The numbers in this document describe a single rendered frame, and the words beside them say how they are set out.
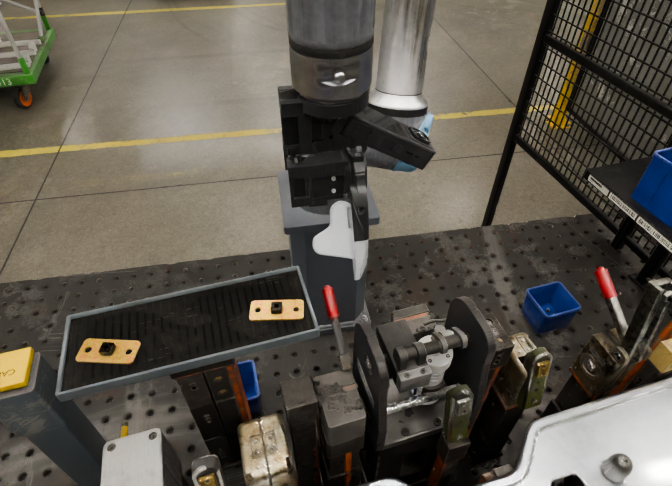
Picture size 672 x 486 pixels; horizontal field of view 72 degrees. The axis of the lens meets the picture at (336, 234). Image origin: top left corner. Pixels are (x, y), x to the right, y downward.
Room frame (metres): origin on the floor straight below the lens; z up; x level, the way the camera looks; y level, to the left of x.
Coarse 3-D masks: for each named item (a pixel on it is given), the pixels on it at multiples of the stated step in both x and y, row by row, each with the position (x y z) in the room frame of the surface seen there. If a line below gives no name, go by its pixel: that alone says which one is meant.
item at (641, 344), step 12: (648, 288) 0.46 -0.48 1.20; (660, 288) 0.45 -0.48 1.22; (648, 300) 0.45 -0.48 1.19; (660, 300) 0.45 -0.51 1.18; (636, 312) 0.45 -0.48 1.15; (648, 312) 0.44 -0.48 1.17; (660, 312) 0.44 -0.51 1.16; (636, 324) 0.44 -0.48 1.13; (648, 324) 0.44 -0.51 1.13; (624, 336) 0.44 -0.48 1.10; (636, 336) 0.43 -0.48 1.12; (648, 336) 0.44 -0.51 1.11; (624, 348) 0.43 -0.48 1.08; (636, 360) 0.43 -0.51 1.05
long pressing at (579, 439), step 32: (576, 416) 0.35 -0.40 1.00; (608, 416) 0.35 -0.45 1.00; (640, 416) 0.35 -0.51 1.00; (544, 448) 0.30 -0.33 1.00; (576, 448) 0.30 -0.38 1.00; (608, 448) 0.30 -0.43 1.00; (640, 448) 0.30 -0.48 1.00; (384, 480) 0.25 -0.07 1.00; (512, 480) 0.25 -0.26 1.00; (544, 480) 0.25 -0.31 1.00; (608, 480) 0.25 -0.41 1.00; (640, 480) 0.25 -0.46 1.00
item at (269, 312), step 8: (256, 304) 0.46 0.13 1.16; (264, 304) 0.46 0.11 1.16; (272, 304) 0.45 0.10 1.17; (280, 304) 0.45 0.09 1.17; (288, 304) 0.46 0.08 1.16; (296, 304) 0.46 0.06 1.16; (256, 312) 0.44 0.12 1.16; (264, 312) 0.44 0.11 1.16; (272, 312) 0.44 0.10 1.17; (280, 312) 0.44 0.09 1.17; (288, 312) 0.44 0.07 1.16; (296, 312) 0.44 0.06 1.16; (256, 320) 0.43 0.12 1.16; (264, 320) 0.43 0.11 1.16; (272, 320) 0.43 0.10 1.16
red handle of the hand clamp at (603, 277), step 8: (600, 272) 0.54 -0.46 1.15; (608, 272) 0.54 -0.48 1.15; (600, 280) 0.53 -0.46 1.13; (608, 280) 0.53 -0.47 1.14; (600, 288) 0.52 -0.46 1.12; (608, 288) 0.52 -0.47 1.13; (608, 296) 0.51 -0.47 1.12; (616, 296) 0.51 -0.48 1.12; (608, 304) 0.50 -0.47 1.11; (616, 304) 0.50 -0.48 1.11; (616, 312) 0.48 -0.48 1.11; (616, 320) 0.48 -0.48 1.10; (624, 320) 0.47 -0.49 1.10; (616, 328) 0.47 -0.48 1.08; (624, 328) 0.46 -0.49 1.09
